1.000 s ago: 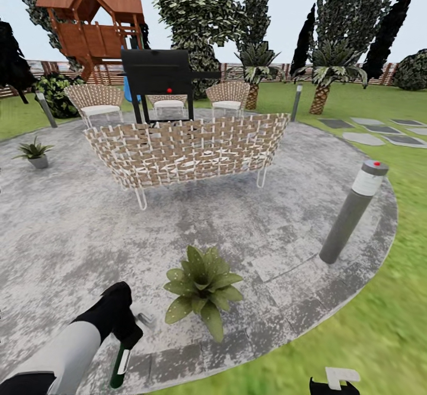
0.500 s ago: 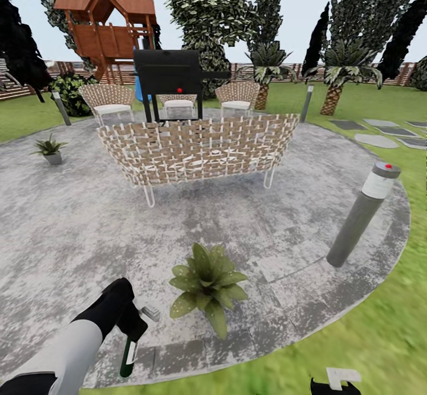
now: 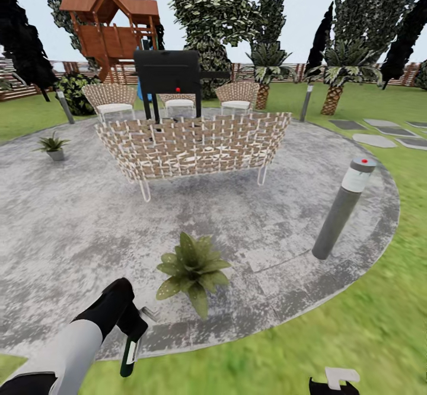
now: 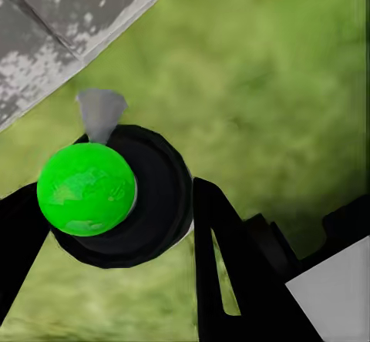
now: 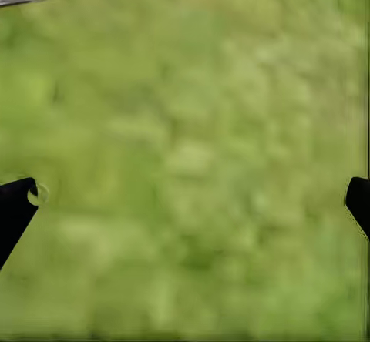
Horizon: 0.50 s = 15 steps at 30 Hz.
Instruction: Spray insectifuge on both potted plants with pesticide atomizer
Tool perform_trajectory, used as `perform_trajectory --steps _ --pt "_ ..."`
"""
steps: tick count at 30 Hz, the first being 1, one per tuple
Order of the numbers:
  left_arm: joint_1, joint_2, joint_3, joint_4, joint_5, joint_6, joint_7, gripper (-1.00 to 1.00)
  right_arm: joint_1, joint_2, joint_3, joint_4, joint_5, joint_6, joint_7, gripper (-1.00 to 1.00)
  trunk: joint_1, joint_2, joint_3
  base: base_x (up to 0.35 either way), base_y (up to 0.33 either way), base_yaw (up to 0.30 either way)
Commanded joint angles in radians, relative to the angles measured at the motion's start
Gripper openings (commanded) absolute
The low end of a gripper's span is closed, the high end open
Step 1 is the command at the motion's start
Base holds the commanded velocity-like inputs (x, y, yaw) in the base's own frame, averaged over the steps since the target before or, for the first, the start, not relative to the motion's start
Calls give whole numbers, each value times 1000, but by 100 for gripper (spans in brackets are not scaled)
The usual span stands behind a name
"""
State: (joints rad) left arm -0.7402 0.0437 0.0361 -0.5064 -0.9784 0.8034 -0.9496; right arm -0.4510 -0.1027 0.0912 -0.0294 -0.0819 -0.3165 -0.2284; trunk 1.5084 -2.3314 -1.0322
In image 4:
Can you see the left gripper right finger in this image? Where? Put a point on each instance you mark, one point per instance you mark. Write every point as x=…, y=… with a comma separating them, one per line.
x=269, y=312

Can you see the insectifuge atomizer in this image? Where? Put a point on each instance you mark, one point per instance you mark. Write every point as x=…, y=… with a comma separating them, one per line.
x=120, y=196

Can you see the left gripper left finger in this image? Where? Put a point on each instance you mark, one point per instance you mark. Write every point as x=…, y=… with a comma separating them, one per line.
x=23, y=229

